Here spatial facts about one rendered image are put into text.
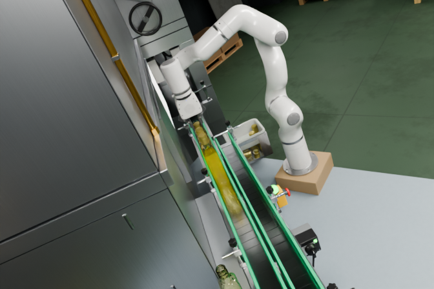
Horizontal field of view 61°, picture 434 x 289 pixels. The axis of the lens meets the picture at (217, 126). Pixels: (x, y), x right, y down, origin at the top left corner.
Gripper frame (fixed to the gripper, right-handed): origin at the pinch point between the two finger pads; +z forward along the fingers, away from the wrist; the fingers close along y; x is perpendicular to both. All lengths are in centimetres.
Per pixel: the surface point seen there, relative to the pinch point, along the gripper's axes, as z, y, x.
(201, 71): 17, 18, 101
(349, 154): 134, 108, 86
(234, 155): 28.3, 10.9, 5.0
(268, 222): 28, 10, -46
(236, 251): 20, -5, -60
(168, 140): -5.2, -13.3, -14.2
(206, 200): 28.3, -10.0, -18.5
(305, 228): 33, 22, -52
